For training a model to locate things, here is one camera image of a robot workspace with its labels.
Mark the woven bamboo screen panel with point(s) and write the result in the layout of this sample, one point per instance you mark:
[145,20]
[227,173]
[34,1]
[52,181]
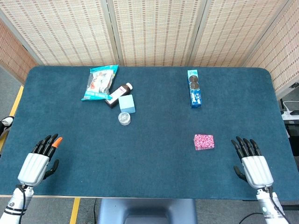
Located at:
[11,53]
[282,51]
[63,32]
[156,32]
[233,32]

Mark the clear round plastic jar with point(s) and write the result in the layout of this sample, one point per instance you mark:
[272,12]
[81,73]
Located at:
[124,118]

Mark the black and white shoe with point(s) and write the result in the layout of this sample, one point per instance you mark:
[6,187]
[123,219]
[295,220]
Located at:
[6,122]

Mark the teal snack bag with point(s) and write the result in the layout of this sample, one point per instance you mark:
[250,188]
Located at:
[99,81]

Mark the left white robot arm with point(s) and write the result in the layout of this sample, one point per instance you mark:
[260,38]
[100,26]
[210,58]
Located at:
[14,205]

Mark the blue felt table mat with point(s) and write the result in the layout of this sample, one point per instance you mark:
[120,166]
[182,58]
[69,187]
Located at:
[154,144]

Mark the white power strip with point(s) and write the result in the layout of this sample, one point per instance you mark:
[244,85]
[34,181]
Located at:
[292,113]

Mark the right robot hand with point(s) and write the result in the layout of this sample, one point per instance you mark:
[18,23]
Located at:
[257,170]

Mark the blue cookie box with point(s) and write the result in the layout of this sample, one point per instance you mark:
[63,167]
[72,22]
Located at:
[195,91]

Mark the light blue cube box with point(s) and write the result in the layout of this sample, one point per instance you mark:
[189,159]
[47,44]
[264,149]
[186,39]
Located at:
[127,103]

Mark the brown medicine bottle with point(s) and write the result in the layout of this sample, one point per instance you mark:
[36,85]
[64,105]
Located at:
[119,92]

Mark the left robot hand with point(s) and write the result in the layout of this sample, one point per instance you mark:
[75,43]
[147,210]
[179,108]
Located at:
[32,168]

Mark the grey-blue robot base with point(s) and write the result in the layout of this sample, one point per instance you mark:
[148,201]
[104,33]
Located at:
[144,210]

